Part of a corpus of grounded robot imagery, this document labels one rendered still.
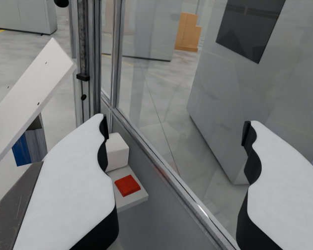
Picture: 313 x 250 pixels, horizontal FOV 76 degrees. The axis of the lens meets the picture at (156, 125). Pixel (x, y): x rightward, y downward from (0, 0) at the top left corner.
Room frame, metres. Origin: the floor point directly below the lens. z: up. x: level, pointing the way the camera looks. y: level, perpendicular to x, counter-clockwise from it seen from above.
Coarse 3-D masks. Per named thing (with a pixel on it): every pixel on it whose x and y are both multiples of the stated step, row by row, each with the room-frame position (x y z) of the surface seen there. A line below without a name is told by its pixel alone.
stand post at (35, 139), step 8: (32, 128) 0.44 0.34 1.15; (40, 128) 0.45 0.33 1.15; (32, 136) 0.44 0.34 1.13; (40, 136) 0.45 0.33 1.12; (32, 144) 0.43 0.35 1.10; (40, 144) 0.45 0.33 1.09; (32, 152) 0.43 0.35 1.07; (40, 152) 0.44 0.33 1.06; (32, 160) 0.43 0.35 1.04; (40, 160) 0.45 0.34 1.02
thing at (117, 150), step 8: (112, 136) 0.71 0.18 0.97; (120, 136) 0.72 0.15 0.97; (112, 144) 0.66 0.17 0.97; (120, 144) 0.67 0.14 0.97; (112, 152) 0.61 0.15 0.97; (120, 152) 0.63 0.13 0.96; (128, 152) 0.66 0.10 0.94; (112, 160) 0.61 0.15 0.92; (120, 160) 0.63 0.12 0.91; (112, 168) 0.61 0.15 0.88
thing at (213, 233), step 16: (112, 32) 0.94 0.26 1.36; (112, 48) 0.93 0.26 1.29; (112, 64) 0.93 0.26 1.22; (112, 80) 0.92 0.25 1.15; (112, 96) 0.91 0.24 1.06; (112, 112) 0.91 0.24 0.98; (128, 128) 0.76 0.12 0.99; (144, 144) 0.66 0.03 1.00; (160, 176) 0.53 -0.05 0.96; (176, 192) 0.46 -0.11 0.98; (192, 208) 0.40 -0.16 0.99; (208, 224) 0.35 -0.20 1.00; (224, 240) 0.31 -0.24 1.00
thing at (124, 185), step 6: (120, 180) 0.55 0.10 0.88; (126, 180) 0.56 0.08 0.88; (132, 180) 0.57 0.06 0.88; (120, 186) 0.53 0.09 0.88; (126, 186) 0.53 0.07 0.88; (132, 186) 0.54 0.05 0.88; (138, 186) 0.54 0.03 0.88; (120, 192) 0.51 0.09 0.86; (126, 192) 0.50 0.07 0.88; (132, 192) 0.52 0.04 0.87
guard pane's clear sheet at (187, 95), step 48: (144, 0) 0.77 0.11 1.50; (192, 0) 0.59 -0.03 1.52; (240, 0) 0.48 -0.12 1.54; (288, 0) 0.40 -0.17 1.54; (144, 48) 0.75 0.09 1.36; (192, 48) 0.56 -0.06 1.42; (240, 48) 0.45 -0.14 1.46; (288, 48) 0.38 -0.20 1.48; (144, 96) 0.71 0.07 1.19; (192, 96) 0.52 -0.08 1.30; (240, 96) 0.41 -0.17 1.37; (288, 96) 0.35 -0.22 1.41; (192, 144) 0.48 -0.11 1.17; (240, 144) 0.38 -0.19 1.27; (192, 192) 0.43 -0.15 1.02; (240, 192) 0.34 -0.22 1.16
